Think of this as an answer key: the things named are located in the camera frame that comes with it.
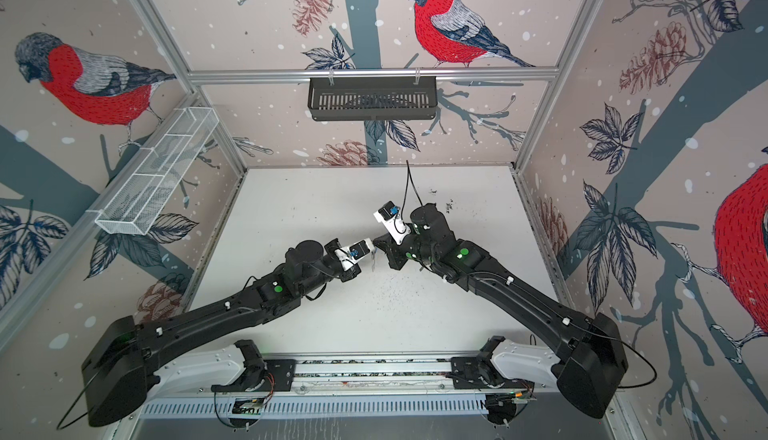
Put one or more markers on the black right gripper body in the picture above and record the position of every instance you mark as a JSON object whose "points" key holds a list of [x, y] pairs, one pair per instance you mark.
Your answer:
{"points": [[400, 252]]}

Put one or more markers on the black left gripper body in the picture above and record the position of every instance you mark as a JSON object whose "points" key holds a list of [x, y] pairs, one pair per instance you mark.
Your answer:
{"points": [[347, 275]]}

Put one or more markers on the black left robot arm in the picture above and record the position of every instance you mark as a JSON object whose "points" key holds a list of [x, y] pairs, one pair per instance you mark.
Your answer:
{"points": [[122, 367]]}

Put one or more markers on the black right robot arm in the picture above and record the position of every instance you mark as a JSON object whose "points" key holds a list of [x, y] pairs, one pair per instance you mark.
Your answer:
{"points": [[582, 356]]}

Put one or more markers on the small circuit board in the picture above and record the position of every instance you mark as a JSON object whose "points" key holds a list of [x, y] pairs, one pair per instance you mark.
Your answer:
{"points": [[250, 407]]}

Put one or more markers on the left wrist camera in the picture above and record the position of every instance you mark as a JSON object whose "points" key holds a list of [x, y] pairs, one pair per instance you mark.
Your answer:
{"points": [[350, 255]]}

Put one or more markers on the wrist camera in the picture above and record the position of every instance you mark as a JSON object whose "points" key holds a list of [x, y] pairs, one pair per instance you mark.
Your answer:
{"points": [[350, 255], [390, 216]]}

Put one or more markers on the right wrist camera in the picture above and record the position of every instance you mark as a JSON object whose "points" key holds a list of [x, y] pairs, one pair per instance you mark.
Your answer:
{"points": [[390, 216]]}

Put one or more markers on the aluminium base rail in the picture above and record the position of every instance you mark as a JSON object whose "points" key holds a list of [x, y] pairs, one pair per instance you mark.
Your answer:
{"points": [[347, 389]]}

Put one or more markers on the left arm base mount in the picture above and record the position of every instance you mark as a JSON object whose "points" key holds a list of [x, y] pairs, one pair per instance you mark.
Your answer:
{"points": [[258, 374]]}

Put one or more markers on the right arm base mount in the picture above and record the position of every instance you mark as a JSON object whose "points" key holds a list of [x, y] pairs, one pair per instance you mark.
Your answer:
{"points": [[478, 372]]}

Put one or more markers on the black wall basket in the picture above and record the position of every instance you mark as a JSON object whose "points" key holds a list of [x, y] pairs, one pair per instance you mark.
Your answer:
{"points": [[372, 99]]}

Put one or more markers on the white wire mesh basket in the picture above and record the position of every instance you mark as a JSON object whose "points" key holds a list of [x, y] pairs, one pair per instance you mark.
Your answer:
{"points": [[140, 200]]}

